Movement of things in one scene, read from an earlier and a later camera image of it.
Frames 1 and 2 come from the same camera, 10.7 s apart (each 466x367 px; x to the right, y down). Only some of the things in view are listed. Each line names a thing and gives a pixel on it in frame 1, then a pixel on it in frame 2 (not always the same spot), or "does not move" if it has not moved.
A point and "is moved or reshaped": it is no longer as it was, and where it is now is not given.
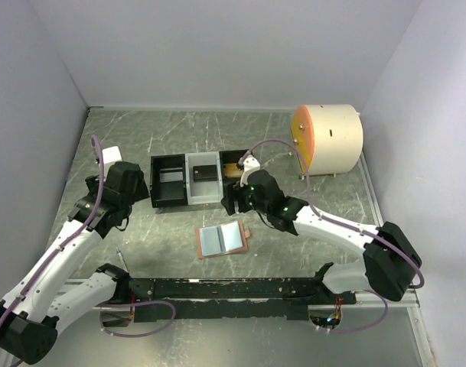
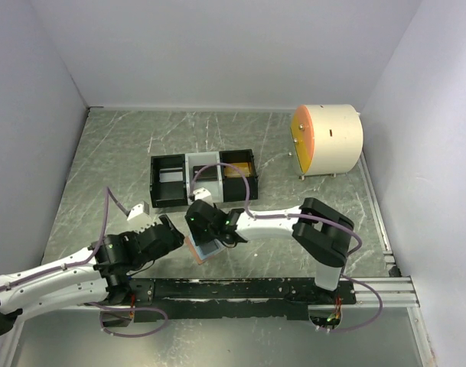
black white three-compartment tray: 194,179 does not move
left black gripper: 140,191 to 178,237
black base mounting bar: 230,299 does not move
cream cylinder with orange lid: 330,138 does not move
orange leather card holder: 222,239 is moved or reshaped
